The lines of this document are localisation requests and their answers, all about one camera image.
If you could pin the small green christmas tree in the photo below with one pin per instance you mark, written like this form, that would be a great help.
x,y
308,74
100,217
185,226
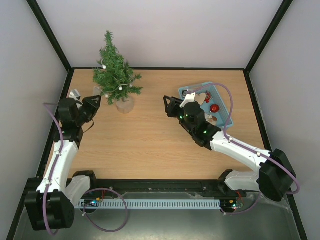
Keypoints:
x,y
111,53

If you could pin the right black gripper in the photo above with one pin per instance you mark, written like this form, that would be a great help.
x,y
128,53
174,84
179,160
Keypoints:
x,y
175,108

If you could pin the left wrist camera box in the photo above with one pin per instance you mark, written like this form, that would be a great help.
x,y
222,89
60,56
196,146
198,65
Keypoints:
x,y
75,94

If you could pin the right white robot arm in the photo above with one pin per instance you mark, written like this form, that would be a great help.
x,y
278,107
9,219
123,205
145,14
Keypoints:
x,y
271,171

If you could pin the light blue plastic basket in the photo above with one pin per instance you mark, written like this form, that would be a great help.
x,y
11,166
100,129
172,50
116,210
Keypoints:
x,y
208,95

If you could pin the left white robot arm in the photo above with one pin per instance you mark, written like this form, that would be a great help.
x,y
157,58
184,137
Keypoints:
x,y
52,205

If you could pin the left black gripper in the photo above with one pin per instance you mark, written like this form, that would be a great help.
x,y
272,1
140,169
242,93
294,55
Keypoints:
x,y
89,100

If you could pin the white cable duct rail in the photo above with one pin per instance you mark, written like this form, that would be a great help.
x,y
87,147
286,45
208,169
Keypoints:
x,y
152,204

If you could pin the red ball ornament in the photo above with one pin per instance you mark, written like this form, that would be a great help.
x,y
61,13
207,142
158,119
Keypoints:
x,y
214,108

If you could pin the black frame rail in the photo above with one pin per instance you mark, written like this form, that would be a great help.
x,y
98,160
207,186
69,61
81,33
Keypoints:
x,y
225,186

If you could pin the fairy light string white beads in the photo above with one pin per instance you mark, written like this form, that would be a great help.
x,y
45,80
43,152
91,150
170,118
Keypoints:
x,y
116,80

